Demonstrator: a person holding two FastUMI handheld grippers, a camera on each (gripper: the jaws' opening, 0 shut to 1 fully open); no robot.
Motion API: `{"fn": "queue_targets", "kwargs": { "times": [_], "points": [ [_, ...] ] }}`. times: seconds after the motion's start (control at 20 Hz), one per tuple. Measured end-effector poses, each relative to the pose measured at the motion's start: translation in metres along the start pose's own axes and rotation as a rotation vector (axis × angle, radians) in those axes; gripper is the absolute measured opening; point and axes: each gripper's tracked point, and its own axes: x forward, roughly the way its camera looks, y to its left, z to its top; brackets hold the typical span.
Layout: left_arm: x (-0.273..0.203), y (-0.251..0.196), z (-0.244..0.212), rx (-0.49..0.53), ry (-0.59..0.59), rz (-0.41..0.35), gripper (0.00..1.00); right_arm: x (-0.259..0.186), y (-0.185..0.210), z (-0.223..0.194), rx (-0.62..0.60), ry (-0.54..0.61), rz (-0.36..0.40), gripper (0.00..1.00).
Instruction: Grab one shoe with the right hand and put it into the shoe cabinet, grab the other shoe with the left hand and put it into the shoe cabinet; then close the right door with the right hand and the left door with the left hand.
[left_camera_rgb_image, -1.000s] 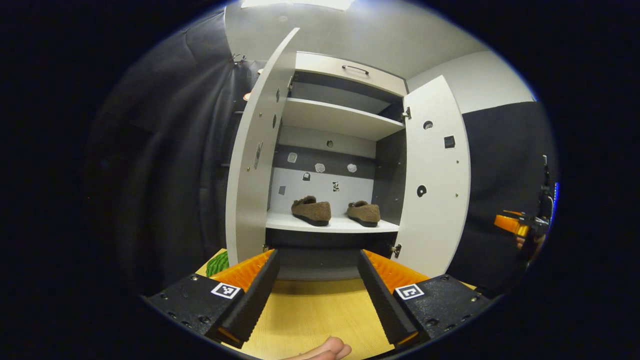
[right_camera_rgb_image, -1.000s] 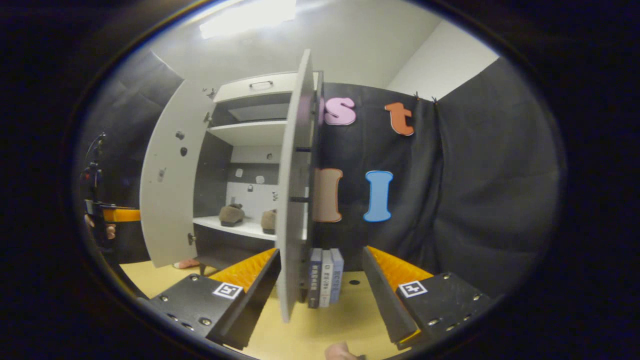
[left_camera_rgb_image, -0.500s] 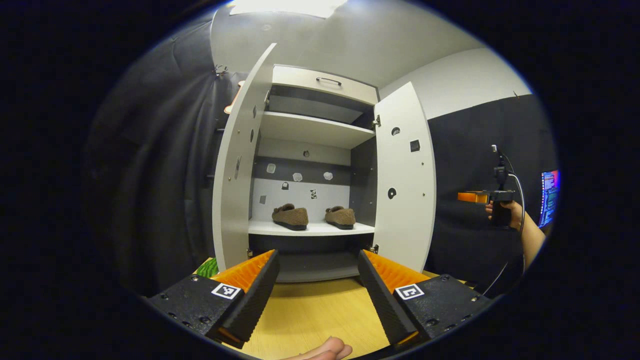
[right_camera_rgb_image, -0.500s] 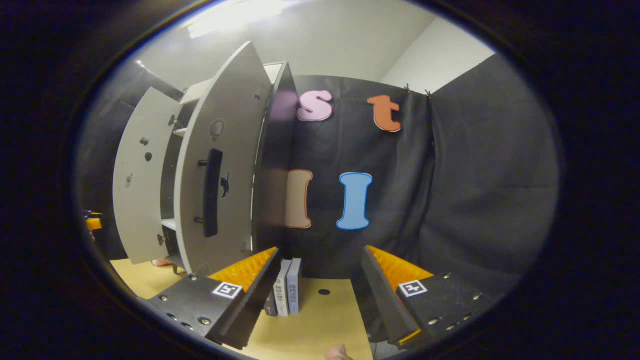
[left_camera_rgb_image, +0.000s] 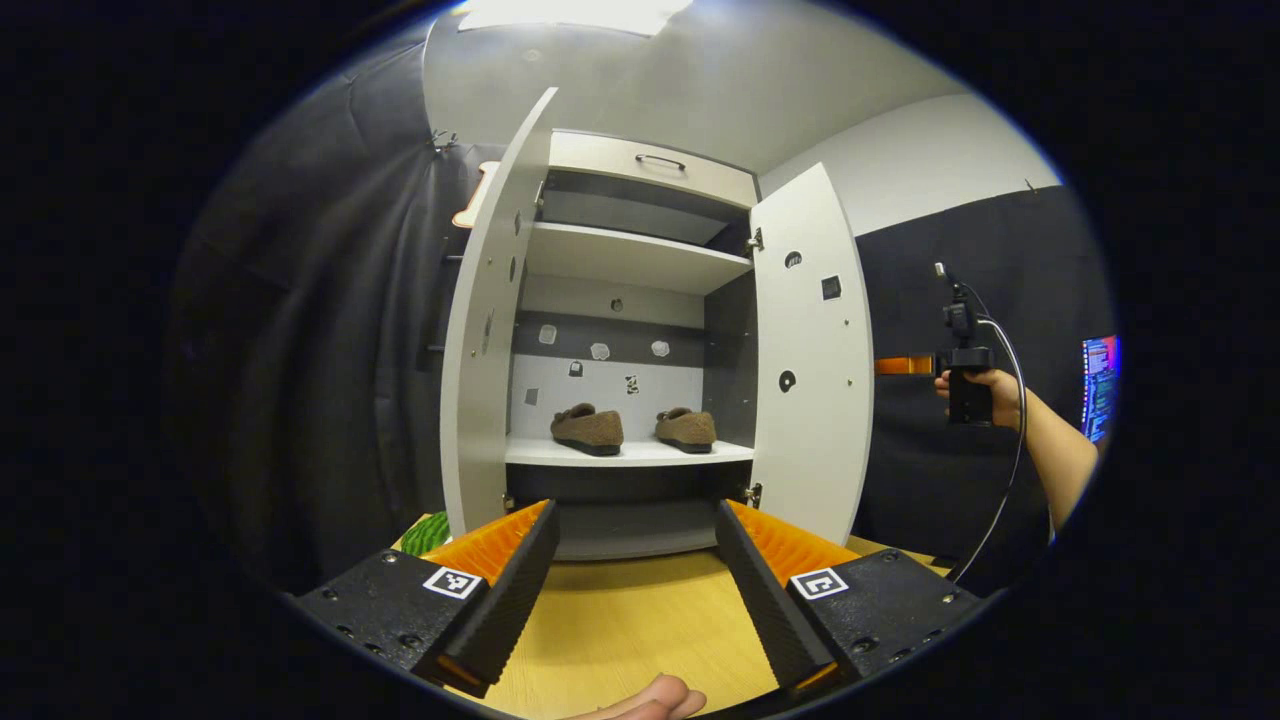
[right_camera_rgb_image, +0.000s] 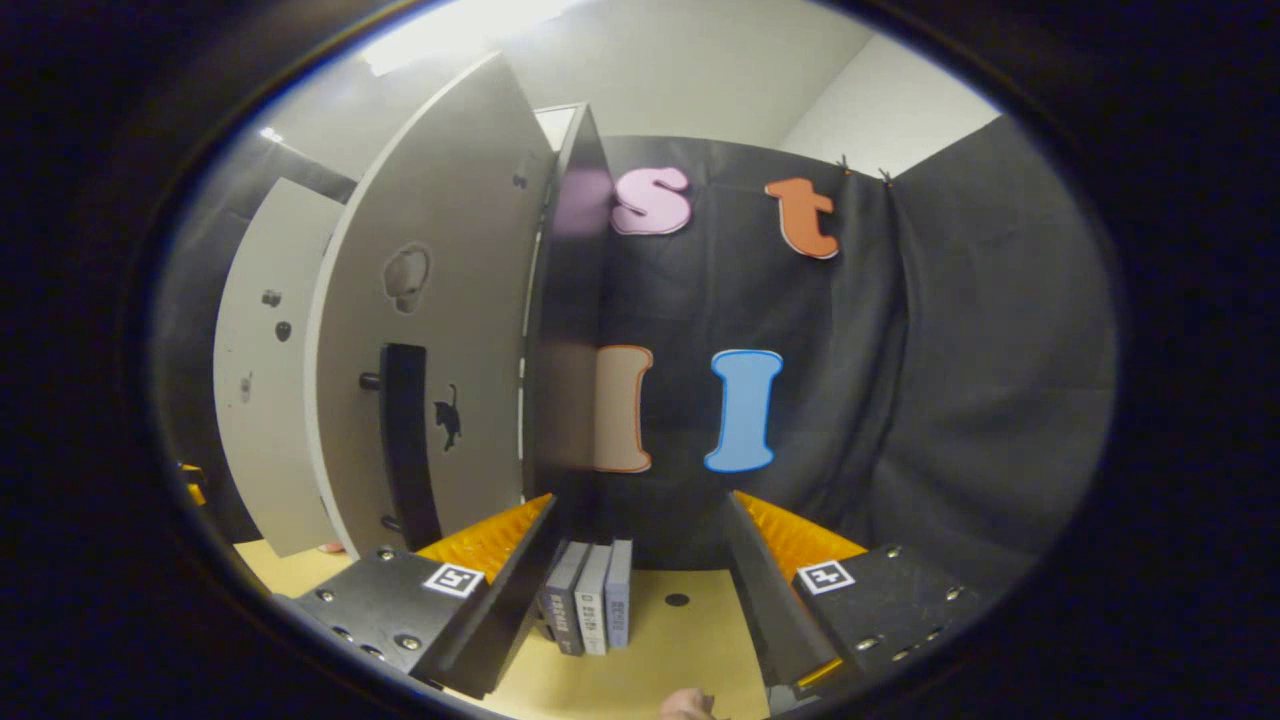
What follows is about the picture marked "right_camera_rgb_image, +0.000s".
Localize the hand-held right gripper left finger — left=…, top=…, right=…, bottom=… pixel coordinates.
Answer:
left=271, top=492, right=562, bottom=702

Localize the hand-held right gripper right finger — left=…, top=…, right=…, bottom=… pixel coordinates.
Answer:
left=724, top=489, right=992, bottom=701

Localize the white cabinet door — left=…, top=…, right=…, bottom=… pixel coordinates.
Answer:
left=303, top=52, right=559, bottom=562
left=212, top=177, right=350, bottom=559

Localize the white shoe cabinet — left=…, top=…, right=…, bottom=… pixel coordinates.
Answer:
left=520, top=102, right=617, bottom=546

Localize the dark grey book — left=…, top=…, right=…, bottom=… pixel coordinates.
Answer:
left=539, top=540, right=592, bottom=657

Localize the white book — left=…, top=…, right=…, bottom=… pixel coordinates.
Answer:
left=574, top=543, right=614, bottom=657

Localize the pale blue book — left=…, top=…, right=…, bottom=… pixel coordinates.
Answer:
left=604, top=538, right=635, bottom=650

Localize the black backdrop cloth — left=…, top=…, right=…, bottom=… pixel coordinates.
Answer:
left=150, top=112, right=1119, bottom=603

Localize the black door handle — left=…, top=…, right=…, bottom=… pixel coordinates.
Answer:
left=360, top=342, right=444, bottom=552

